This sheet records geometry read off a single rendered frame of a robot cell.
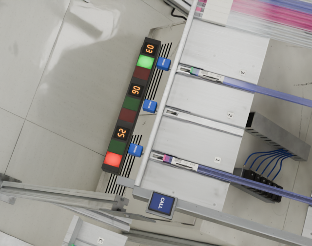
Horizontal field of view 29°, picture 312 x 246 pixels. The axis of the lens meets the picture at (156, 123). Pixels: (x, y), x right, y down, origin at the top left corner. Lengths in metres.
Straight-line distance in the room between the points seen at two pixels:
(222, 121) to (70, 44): 0.86
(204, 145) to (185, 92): 0.13
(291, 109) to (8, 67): 0.90
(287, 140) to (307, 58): 0.30
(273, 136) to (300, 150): 0.13
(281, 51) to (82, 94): 0.71
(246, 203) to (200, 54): 0.50
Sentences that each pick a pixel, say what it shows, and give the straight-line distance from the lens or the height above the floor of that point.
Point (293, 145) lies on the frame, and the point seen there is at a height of 0.66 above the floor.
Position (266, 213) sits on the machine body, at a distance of 1.83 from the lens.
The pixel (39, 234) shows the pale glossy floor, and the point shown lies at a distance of 2.08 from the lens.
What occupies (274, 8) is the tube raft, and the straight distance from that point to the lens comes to 1.53.
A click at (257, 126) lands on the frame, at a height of 0.66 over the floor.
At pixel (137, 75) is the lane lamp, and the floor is 0.65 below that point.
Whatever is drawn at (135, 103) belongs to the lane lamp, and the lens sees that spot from 1.44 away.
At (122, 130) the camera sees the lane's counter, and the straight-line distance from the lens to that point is 1.42.
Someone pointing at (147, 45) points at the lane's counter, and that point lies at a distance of 1.49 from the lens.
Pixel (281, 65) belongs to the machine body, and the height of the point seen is 0.62.
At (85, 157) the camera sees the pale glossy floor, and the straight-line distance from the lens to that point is 2.14.
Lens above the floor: 1.83
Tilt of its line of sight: 52 degrees down
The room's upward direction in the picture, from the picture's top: 88 degrees clockwise
